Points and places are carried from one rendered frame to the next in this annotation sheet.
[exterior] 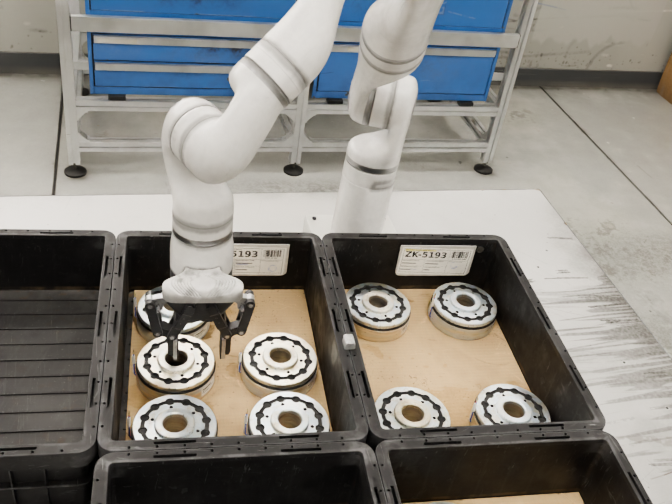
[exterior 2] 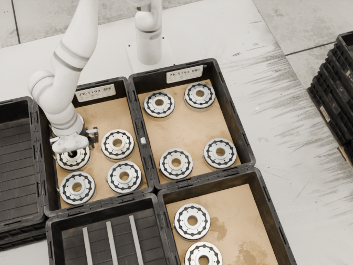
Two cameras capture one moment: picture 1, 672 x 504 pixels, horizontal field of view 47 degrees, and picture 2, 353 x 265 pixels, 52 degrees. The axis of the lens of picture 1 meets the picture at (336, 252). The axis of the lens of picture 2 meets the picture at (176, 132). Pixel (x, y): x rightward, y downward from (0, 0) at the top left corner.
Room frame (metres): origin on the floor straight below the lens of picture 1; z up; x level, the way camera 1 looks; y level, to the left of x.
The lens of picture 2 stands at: (0.28, -0.12, 1.89)
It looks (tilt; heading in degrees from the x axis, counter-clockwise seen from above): 63 degrees down; 359
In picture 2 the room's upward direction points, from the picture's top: 1 degrees clockwise
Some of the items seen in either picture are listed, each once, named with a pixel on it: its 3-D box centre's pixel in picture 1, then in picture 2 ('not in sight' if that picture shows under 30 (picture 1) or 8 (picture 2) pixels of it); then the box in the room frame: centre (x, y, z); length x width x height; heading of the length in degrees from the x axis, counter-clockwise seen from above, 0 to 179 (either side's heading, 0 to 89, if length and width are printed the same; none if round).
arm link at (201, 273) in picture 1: (202, 252); (66, 127); (0.72, 0.15, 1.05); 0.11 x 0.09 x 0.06; 15
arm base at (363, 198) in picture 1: (362, 201); (148, 40); (1.17, -0.03, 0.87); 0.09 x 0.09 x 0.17; 13
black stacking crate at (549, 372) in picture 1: (439, 352); (187, 126); (0.82, -0.17, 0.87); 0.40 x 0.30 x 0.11; 15
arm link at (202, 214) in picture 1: (200, 169); (52, 99); (0.74, 0.16, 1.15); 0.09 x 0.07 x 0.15; 42
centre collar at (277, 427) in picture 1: (289, 420); (124, 176); (0.66, 0.02, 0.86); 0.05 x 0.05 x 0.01
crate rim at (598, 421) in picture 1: (447, 325); (188, 119); (0.82, -0.17, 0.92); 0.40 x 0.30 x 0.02; 15
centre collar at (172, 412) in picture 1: (174, 424); (76, 187); (0.62, 0.16, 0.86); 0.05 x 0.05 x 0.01
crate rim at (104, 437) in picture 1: (228, 328); (90, 141); (0.74, 0.12, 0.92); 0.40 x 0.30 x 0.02; 15
